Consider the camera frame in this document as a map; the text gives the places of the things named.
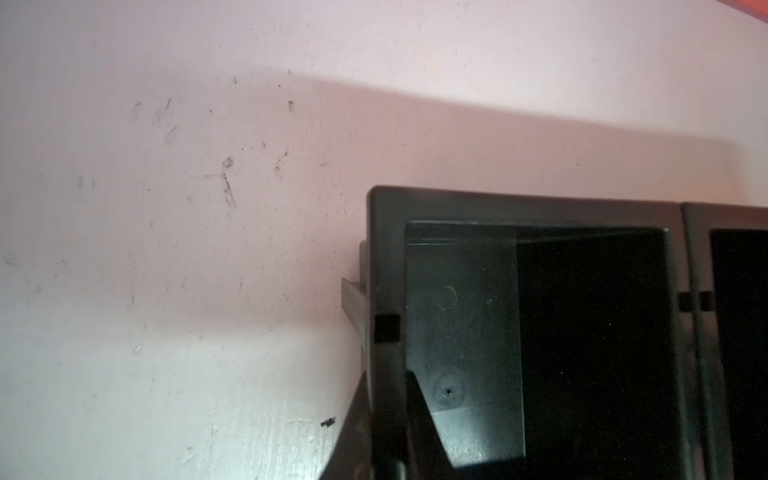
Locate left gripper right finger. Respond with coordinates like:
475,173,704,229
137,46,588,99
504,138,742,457
406,371,456,479

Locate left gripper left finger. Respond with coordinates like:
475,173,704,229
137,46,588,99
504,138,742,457
319,372,372,480

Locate black bin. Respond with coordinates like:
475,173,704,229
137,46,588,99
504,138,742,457
682,203,767,479
342,186,705,479

